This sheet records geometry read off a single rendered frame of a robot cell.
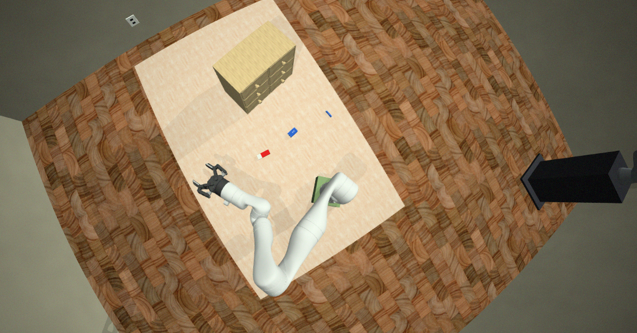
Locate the red and white eraser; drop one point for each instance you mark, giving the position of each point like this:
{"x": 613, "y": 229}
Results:
{"x": 263, "y": 154}

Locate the light wooden chest of drawers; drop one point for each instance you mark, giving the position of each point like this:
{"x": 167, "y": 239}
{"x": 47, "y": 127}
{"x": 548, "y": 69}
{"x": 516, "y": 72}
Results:
{"x": 250, "y": 58}

